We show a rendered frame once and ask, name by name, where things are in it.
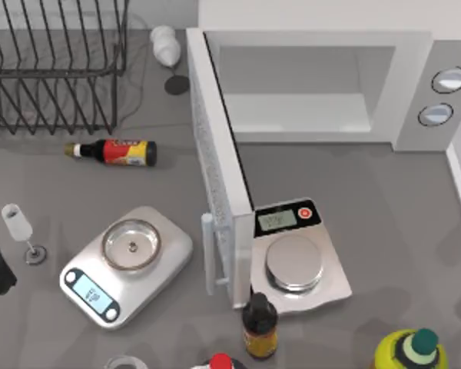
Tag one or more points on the white microwave door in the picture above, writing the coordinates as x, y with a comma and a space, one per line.
215, 161

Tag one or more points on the square silver black scale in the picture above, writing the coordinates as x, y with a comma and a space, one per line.
303, 265

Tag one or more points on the dark bottle red yellow label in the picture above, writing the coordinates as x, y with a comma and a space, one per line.
127, 152

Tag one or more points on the rounded silver kitchen scale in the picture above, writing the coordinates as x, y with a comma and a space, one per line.
127, 265

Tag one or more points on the dark brown dropper bottle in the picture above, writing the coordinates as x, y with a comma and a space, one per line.
259, 326

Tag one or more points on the white wine glass lying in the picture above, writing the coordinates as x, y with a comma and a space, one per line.
165, 46

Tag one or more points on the pale microwave oven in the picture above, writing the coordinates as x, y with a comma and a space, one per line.
418, 96

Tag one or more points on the clear champagne flute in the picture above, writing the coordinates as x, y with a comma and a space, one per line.
18, 227

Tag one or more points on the small microwave knob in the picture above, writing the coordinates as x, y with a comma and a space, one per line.
435, 114

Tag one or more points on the large microwave knob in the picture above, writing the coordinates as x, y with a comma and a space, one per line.
450, 79

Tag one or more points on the yellow bottle green cap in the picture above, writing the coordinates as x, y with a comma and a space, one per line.
411, 350

